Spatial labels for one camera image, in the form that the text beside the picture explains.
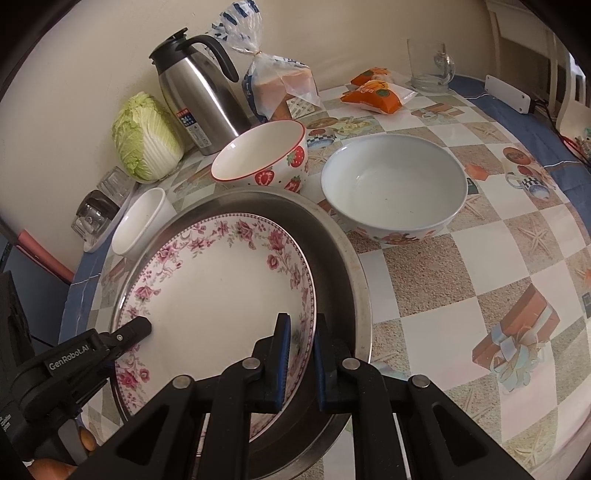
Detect white power strip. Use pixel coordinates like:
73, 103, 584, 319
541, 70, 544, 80
484, 75, 532, 112

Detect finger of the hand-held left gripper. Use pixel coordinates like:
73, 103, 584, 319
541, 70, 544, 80
90, 316, 153, 366

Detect napa cabbage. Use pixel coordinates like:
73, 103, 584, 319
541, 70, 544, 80
112, 91, 184, 182

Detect strawberry print bowl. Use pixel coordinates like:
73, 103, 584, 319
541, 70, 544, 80
211, 119, 309, 193

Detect white wooden furniture frame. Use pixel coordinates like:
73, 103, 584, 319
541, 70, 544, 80
487, 0, 578, 109

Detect pink floral round plate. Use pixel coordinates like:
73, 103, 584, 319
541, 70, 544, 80
111, 212, 318, 444

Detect large white bowl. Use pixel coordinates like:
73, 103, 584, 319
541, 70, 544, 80
321, 134, 468, 245

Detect bagged sliced bread loaf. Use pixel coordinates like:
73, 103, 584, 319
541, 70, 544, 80
217, 0, 321, 123

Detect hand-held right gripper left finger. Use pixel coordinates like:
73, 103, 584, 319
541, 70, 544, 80
88, 313, 293, 480

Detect person's left hand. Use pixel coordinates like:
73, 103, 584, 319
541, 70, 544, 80
28, 427, 100, 480

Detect black power cable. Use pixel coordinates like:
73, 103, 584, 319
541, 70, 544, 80
529, 98, 591, 162

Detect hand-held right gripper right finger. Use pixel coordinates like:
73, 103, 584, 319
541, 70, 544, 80
313, 314, 513, 480

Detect blue tablecloth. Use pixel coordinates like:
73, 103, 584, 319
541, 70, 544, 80
60, 76, 591, 416

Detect clear glass cup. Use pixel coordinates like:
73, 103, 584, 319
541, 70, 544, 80
96, 166, 137, 199
71, 189, 118, 238

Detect small plain white bowl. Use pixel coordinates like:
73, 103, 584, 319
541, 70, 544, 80
111, 188, 176, 257

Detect orange snack packet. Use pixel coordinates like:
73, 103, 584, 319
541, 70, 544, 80
350, 67, 393, 88
341, 79, 419, 114

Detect stainless steel thermos jug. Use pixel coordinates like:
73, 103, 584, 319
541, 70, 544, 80
148, 28, 252, 156

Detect stainless steel round plate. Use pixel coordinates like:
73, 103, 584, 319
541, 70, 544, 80
111, 187, 374, 467

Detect clear glass jars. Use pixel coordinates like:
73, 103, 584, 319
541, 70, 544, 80
83, 194, 139, 254

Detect clear glass mug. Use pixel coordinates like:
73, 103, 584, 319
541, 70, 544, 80
406, 38, 457, 93

